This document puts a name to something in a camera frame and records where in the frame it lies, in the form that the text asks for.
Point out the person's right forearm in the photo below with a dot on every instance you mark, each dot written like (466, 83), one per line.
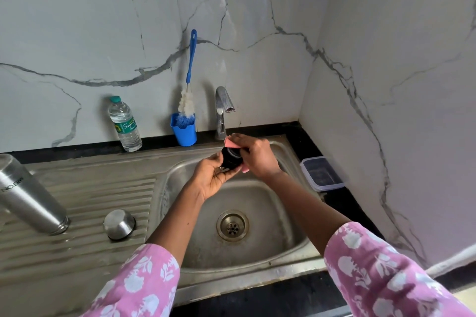
(303, 205)

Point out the blue bottle brush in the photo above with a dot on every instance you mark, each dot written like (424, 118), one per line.
(187, 82)

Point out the chrome tap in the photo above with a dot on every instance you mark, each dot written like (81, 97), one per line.
(222, 108)

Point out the person's left forearm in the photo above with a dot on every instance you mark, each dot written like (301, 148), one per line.
(178, 216)

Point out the stainless steel sink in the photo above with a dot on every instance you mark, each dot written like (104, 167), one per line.
(156, 212)

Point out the clear plastic container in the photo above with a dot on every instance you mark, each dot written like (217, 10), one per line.
(322, 173)

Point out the person's right hand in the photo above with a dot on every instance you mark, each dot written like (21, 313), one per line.
(259, 159)

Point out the person's left hand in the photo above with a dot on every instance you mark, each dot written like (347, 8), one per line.
(208, 179)

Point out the person's right thumb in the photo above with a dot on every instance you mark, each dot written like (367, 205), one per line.
(246, 152)

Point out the clear plastic water bottle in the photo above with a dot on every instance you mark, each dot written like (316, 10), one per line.
(124, 125)

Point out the sink drain strainer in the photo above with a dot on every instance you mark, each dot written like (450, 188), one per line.
(232, 225)

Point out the blue plastic holder cup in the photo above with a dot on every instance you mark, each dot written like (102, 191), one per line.
(184, 131)

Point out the stainless steel flask cap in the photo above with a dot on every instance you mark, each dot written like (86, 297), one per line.
(119, 224)

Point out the pink sponge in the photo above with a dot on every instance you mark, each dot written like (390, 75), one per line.
(233, 143)

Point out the person's left thumb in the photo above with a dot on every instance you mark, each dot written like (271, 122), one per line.
(215, 159)

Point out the black bottle lid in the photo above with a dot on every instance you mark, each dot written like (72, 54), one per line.
(231, 158)

